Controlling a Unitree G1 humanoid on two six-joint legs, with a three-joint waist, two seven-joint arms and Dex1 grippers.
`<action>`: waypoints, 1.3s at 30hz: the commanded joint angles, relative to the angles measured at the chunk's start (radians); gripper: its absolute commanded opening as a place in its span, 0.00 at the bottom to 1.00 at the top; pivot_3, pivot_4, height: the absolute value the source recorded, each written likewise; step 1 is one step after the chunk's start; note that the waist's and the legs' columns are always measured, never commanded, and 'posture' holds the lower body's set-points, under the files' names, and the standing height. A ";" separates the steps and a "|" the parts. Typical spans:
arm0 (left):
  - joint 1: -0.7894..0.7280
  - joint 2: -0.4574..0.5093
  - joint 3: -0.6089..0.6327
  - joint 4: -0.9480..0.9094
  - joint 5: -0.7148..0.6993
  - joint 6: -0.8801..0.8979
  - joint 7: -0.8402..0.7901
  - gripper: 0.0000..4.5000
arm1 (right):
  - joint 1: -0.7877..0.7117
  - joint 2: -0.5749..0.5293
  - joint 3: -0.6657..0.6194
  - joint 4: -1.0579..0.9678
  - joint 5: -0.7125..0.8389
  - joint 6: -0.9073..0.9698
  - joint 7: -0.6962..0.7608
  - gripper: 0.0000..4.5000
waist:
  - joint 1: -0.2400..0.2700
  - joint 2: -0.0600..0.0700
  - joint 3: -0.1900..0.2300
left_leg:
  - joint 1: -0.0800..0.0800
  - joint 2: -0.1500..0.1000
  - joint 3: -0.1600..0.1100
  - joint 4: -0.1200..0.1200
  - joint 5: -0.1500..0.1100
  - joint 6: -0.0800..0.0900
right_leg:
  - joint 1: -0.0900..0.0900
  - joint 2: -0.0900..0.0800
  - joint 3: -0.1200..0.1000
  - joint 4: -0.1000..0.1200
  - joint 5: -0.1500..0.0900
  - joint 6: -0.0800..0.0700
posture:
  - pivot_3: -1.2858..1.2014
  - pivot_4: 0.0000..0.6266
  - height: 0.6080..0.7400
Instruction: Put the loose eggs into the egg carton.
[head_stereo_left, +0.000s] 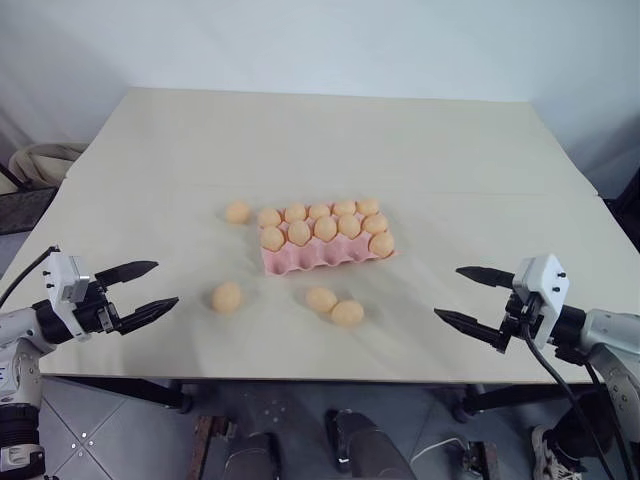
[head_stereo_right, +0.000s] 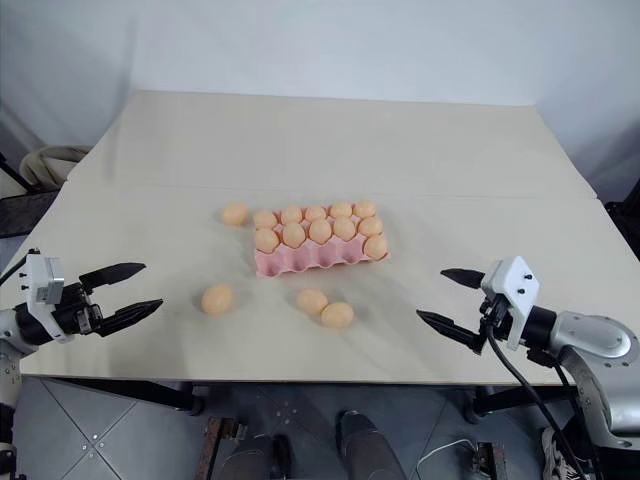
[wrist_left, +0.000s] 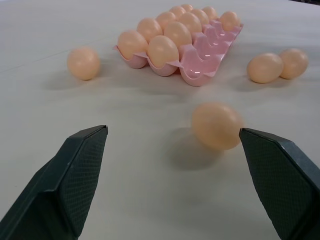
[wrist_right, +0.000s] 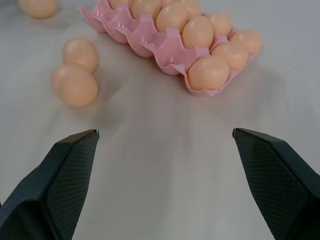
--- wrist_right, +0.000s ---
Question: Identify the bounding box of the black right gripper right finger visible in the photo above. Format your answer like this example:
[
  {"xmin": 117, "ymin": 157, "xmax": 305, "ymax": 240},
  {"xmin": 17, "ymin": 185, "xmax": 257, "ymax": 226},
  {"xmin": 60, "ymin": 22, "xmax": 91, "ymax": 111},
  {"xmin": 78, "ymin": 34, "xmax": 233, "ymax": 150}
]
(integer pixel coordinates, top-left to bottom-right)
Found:
[{"xmin": 232, "ymin": 127, "xmax": 320, "ymax": 240}]

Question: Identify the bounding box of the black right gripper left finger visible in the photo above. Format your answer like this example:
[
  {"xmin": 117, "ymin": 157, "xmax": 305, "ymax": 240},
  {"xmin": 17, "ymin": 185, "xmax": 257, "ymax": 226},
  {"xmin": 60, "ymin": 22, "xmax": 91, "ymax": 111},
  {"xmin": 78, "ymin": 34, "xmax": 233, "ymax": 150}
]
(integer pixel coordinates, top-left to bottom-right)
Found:
[{"xmin": 0, "ymin": 129, "xmax": 101, "ymax": 240}]

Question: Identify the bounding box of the pink plastic egg tray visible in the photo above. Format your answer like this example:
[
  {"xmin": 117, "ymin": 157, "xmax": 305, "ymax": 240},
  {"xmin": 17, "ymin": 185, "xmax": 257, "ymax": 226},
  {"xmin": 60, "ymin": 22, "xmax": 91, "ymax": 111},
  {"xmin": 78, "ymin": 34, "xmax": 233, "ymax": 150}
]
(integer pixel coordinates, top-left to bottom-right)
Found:
[{"xmin": 77, "ymin": 0, "xmax": 261, "ymax": 97}]

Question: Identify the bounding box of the beige egg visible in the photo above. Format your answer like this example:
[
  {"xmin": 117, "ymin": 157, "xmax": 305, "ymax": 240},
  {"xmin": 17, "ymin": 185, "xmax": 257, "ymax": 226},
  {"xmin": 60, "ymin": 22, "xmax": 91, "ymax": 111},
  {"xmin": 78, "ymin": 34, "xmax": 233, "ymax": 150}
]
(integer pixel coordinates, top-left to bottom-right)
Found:
[
  {"xmin": 179, "ymin": 0, "xmax": 203, "ymax": 18},
  {"xmin": 181, "ymin": 15, "xmax": 215, "ymax": 50},
  {"xmin": 108, "ymin": 0, "xmax": 133, "ymax": 10},
  {"xmin": 51, "ymin": 64, "xmax": 99, "ymax": 108},
  {"xmin": 228, "ymin": 30, "xmax": 264, "ymax": 56},
  {"xmin": 155, "ymin": 2, "xmax": 189, "ymax": 33},
  {"xmin": 131, "ymin": 0, "xmax": 162, "ymax": 20},
  {"xmin": 211, "ymin": 41, "xmax": 249, "ymax": 71},
  {"xmin": 187, "ymin": 55, "xmax": 230, "ymax": 91},
  {"xmin": 210, "ymin": 12, "xmax": 233, "ymax": 37},
  {"xmin": 61, "ymin": 37, "xmax": 99, "ymax": 74},
  {"xmin": 18, "ymin": 0, "xmax": 57, "ymax": 19}
]

